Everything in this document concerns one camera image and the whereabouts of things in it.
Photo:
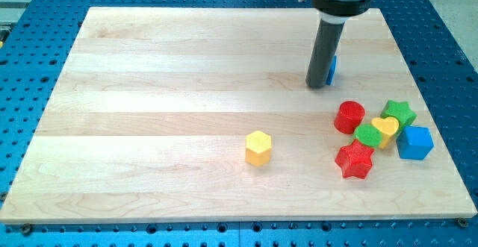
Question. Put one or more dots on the blue triangle block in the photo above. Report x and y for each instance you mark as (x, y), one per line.
(330, 76)

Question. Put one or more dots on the yellow heart block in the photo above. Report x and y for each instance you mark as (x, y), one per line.
(387, 127)

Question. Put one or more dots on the yellow hexagon block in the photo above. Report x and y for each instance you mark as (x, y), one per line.
(258, 148)

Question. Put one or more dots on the light wooden board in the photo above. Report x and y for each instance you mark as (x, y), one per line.
(148, 122)

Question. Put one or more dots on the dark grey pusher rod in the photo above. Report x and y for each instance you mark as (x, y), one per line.
(325, 47)

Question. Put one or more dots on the red cylinder block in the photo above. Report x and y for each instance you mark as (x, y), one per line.
(349, 116)

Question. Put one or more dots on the red star block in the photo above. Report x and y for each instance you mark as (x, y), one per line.
(355, 160)

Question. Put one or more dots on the green cylinder block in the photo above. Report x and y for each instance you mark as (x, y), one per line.
(368, 135)

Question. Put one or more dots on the green star block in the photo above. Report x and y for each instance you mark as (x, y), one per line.
(401, 111)

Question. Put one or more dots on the blue cube block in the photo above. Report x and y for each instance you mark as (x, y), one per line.
(414, 143)

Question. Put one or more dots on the blue perforated table plate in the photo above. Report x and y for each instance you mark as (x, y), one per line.
(38, 45)

